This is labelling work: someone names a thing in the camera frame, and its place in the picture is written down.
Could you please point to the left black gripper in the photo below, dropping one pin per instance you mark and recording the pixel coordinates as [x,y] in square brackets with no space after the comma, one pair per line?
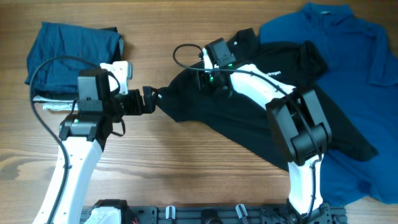
[136,107]

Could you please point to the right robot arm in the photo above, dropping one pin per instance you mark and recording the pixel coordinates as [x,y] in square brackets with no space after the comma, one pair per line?
[298,124]

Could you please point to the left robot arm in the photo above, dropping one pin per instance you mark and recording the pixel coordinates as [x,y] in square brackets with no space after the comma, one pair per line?
[82,139]

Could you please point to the left white rail clip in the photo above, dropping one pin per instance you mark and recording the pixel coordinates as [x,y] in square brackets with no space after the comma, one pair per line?
[170,212]

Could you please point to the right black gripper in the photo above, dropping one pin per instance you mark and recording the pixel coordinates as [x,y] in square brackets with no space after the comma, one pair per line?
[202,84]

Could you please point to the folded white garment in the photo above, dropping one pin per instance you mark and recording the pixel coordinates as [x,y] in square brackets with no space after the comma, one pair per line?
[53,104]

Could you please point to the blue polo shirt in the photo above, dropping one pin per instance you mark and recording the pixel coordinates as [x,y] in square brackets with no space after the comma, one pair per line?
[362,80]

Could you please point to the right white rail clip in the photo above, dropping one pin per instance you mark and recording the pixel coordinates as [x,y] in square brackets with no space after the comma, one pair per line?
[242,213]

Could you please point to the folded dark blue garment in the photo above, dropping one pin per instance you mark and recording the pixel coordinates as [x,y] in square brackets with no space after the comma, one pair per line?
[62,43]

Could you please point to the black polo shirt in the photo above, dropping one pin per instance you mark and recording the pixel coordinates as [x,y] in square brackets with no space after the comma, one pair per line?
[241,119]

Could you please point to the white rail clip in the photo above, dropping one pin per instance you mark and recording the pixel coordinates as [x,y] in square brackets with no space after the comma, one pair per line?
[242,213]
[170,212]

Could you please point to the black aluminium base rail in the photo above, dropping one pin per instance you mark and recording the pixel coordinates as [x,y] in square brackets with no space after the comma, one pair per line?
[268,214]

